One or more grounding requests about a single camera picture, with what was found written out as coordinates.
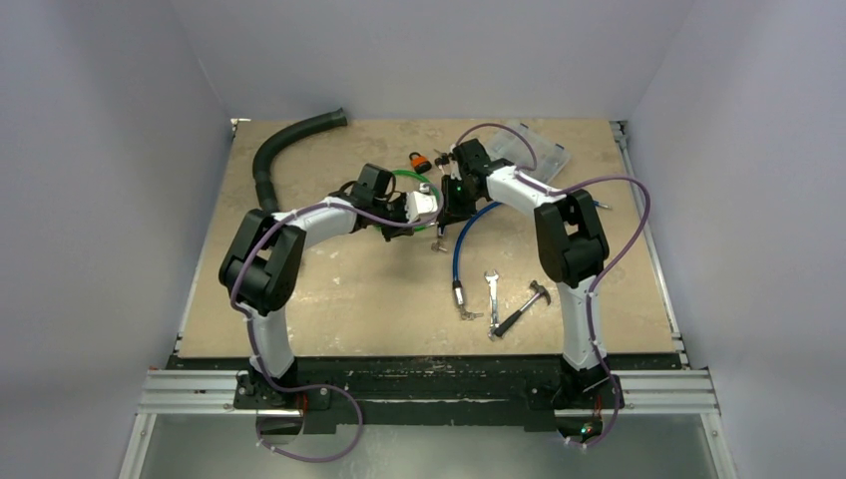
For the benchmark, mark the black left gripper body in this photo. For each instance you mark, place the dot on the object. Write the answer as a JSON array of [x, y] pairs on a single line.
[[393, 211]]

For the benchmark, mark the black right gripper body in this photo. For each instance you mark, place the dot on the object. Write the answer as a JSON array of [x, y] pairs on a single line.
[[453, 204]]

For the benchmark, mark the green cable lock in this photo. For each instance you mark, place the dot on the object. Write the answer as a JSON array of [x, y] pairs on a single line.
[[401, 182]]

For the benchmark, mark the black head keys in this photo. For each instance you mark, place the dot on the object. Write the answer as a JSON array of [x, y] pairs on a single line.
[[442, 160]]

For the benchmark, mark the orange black padlock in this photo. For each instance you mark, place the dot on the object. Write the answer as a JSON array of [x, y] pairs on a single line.
[[419, 163]]

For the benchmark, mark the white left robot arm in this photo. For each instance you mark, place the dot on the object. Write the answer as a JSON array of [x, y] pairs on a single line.
[[261, 267]]

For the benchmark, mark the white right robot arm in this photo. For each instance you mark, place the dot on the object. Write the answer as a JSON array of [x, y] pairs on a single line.
[[572, 247]]

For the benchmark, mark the silver open-end wrench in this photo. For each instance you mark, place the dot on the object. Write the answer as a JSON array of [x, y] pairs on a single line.
[[491, 277]]

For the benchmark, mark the clear plastic screw box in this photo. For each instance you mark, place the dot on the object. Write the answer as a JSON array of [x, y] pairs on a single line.
[[539, 157]]

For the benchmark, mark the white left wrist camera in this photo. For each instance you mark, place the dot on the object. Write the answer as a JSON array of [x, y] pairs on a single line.
[[421, 204]]

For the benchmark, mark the small black handle hammer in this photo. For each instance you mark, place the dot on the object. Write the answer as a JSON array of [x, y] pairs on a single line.
[[539, 292]]

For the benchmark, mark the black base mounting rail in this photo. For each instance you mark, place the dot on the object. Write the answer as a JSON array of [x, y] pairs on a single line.
[[520, 390]]

